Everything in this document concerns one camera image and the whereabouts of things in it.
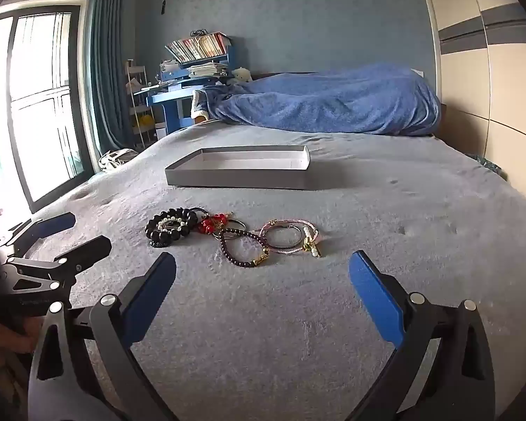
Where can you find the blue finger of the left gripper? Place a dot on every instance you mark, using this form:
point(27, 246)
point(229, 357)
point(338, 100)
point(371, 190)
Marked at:
point(28, 233)
point(61, 271)

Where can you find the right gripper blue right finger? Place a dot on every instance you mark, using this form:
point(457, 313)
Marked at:
point(460, 385)

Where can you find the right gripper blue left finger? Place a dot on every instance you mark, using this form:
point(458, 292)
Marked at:
point(83, 367)

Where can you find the thin silver bangle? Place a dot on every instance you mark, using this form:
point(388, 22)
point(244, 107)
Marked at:
point(222, 229)

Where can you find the person's left hand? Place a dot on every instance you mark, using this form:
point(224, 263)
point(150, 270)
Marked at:
point(20, 343)

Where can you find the white shoes on floor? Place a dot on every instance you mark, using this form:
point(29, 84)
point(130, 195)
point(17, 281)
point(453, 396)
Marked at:
point(115, 158)

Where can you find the window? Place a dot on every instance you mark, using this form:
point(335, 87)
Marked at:
point(43, 149)

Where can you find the white shelf rack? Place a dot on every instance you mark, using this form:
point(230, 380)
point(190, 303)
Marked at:
point(141, 114)

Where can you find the grey bed sheet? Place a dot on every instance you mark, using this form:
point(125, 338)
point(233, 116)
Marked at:
point(291, 340)

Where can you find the teal curtain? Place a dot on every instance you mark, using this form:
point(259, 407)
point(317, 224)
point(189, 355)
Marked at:
point(104, 77)

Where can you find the blue desk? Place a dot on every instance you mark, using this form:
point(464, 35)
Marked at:
point(182, 84)

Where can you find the grey shallow cardboard tray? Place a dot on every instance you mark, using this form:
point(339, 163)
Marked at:
point(266, 167)

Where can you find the stack of papers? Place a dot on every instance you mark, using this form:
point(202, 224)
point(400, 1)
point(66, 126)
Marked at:
point(210, 69)

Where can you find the row of books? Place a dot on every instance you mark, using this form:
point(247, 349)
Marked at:
point(200, 46)

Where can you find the white plush toy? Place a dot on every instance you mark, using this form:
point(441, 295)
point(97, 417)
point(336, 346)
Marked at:
point(239, 76)

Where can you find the blue blanket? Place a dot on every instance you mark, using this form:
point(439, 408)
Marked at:
point(379, 99)

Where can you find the beige wardrobe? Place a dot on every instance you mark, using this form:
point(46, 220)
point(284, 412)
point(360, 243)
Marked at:
point(480, 65)

